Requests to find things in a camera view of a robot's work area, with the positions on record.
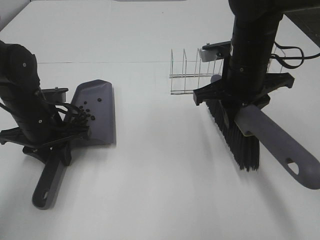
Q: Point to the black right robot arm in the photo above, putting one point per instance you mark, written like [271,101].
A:
[245,79]

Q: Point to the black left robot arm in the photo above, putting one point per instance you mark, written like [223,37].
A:
[45,121]

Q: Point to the purple brush black bristles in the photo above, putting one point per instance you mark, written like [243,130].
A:
[253,127]

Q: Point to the purple plastic dustpan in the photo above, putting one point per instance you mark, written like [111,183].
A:
[102,133]

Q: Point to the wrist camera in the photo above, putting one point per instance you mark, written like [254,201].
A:
[215,51]
[55,95]

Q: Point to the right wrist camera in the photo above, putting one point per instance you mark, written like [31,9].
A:
[215,51]

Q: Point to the pile of coffee beans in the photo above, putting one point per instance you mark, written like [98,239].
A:
[89,111]

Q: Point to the wire dish rack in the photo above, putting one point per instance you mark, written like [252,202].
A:
[189,73]

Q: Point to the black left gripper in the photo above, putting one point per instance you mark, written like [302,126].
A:
[37,138]

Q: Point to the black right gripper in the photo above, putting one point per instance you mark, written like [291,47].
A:
[217,90]

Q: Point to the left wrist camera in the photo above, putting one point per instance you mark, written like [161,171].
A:
[55,95]

